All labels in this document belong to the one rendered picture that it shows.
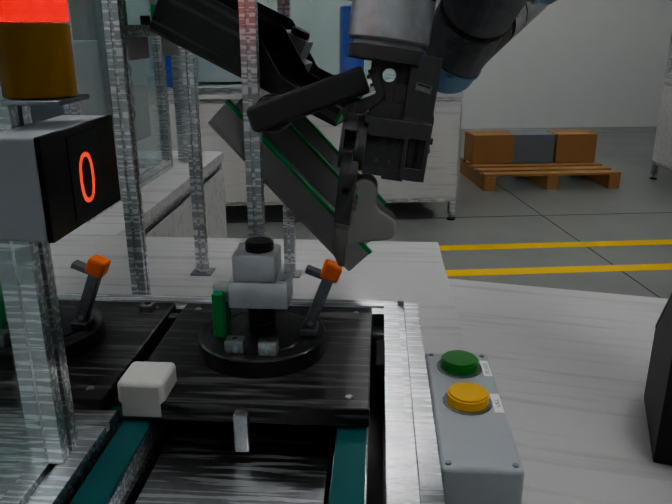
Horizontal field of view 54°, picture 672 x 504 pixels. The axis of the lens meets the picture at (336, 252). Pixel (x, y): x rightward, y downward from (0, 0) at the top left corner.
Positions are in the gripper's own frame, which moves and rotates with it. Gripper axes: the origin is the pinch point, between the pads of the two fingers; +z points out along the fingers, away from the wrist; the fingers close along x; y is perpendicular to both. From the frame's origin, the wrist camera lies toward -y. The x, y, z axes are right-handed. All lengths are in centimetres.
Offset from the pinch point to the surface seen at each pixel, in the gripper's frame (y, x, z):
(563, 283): 114, 287, 76
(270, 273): -6.5, 1.2, 3.6
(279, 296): -5.3, 1.4, 6.0
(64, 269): -54, 57, 27
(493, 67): 145, 881, -51
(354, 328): 3.1, 9.6, 11.5
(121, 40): -31.0, 20.8, -17.4
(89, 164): -18.5, -15.9, -8.2
